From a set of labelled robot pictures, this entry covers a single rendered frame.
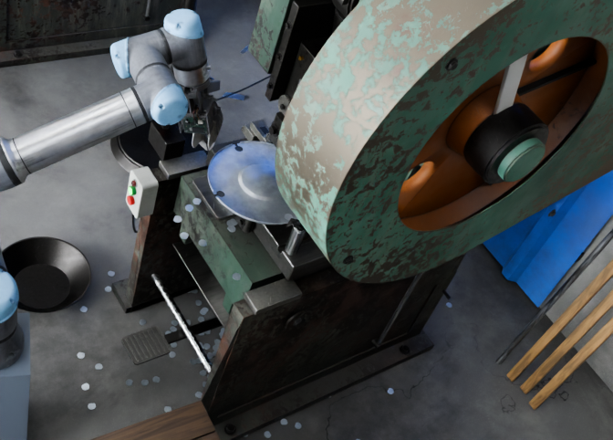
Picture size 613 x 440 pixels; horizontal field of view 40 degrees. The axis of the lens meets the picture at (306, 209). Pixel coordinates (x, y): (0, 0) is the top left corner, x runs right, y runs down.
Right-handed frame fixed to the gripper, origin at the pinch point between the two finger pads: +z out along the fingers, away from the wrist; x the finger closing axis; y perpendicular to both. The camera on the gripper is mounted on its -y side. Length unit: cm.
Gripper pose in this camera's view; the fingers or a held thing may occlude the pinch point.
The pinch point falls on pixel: (208, 143)
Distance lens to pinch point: 198.3
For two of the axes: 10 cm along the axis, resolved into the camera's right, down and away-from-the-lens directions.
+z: 0.6, 7.2, 6.9
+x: 9.9, 0.7, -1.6
